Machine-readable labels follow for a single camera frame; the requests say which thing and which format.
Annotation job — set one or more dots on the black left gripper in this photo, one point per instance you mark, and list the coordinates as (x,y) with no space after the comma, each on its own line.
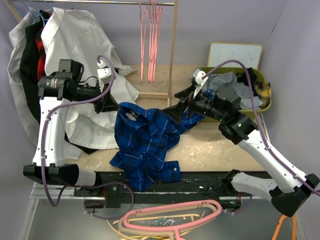
(106,103)

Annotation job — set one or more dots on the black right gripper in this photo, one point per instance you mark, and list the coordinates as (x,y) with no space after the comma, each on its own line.
(176,111)

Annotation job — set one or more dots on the blue plaid shirt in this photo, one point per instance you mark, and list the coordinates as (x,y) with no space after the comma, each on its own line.
(144,136)

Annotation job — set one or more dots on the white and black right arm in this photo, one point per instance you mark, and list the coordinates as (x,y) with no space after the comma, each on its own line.
(287,188)

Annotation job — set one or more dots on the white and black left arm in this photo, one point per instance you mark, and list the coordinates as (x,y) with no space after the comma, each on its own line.
(57,93)

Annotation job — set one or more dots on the white hanging shirt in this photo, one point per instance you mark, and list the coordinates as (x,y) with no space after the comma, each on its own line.
(75,35)

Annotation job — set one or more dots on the blue hanger hooks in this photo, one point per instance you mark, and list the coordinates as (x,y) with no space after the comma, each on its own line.
(34,13)

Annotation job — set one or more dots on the red plaid hanging shirt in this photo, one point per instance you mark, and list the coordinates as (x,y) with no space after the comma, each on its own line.
(40,47)

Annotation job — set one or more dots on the pink hanger in foreground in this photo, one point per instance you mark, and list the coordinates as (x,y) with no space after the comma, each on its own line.
(172,231)

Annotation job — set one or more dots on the yellow hanger in foreground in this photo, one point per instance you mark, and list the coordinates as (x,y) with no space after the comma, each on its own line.
(143,237)

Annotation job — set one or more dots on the black and yellow garment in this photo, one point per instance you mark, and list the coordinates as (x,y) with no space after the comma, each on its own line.
(261,90)

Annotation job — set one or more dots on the small whiteboard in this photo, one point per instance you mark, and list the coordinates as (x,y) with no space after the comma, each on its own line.
(247,53)

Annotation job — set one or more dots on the pink hangers on rack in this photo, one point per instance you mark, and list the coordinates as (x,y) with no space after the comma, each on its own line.
(150,19)

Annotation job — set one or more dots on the black hanging garment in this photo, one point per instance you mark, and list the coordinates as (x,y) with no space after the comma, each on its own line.
(28,71)

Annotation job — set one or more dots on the metal hanging rod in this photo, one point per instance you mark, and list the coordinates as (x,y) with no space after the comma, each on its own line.
(109,2)

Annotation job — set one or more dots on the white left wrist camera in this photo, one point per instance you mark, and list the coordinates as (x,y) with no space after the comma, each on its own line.
(104,72)

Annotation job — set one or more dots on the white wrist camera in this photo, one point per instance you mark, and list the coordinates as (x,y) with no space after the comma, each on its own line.
(104,72)
(198,80)

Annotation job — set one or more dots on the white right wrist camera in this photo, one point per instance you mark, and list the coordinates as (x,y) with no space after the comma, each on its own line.
(198,80)

